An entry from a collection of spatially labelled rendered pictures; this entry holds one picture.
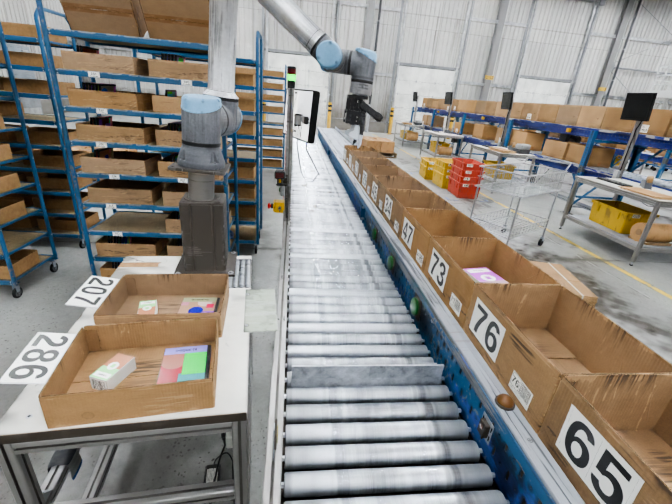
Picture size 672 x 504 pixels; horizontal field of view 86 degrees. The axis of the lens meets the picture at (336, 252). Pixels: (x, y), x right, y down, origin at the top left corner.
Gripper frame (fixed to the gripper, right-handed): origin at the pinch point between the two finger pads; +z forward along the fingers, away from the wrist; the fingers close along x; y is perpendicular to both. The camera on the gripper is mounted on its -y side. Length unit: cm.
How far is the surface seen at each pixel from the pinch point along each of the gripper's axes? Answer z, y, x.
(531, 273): 29, -56, 59
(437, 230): 38, -50, -5
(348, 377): 58, 9, 79
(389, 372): 56, -4, 80
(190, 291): 60, 64, 30
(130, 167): 43, 127, -94
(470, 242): 29, -46, 34
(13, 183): 69, 215, -121
